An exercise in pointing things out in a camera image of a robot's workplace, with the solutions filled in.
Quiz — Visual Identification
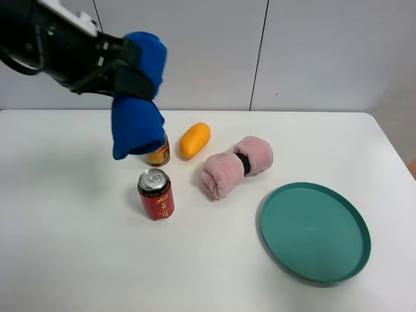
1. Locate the pink rolled towel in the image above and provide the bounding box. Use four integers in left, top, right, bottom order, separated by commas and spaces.
200, 136, 274, 200

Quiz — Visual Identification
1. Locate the orange mango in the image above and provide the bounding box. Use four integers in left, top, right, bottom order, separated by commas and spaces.
179, 122, 211, 160

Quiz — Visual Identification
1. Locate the black band on towel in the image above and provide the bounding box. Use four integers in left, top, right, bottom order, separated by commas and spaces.
235, 153, 251, 176

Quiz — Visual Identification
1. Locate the blue towel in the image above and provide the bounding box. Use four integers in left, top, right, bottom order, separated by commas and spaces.
111, 32, 167, 160

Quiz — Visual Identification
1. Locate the red soda can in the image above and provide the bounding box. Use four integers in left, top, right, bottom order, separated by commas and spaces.
137, 168, 175, 220

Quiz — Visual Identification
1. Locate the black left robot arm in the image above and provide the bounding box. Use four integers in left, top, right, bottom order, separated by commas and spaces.
1, 1, 156, 101

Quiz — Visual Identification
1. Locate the teal round plate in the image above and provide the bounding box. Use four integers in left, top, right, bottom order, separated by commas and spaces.
259, 182, 371, 284

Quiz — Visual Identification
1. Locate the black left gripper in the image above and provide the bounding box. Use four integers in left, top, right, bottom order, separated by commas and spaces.
19, 14, 155, 101

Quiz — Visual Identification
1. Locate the yellow drink can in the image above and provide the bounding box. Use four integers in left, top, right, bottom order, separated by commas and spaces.
146, 133, 170, 167

